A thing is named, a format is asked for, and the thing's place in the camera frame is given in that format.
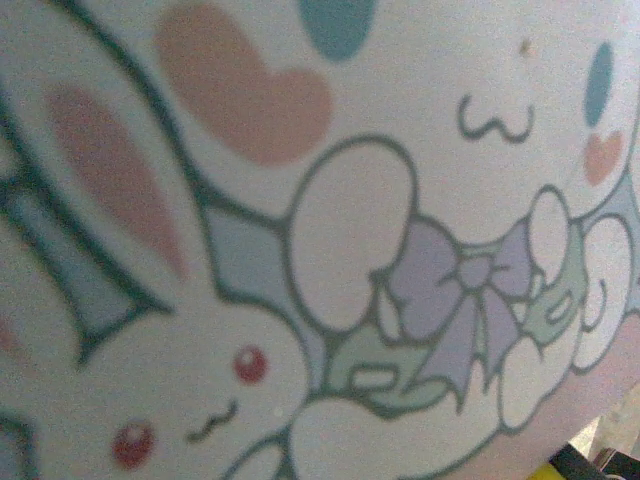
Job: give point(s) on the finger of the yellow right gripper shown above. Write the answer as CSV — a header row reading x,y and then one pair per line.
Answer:
x,y
570,473

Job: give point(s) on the pastel cartoon print box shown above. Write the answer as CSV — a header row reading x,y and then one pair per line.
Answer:
x,y
280,225

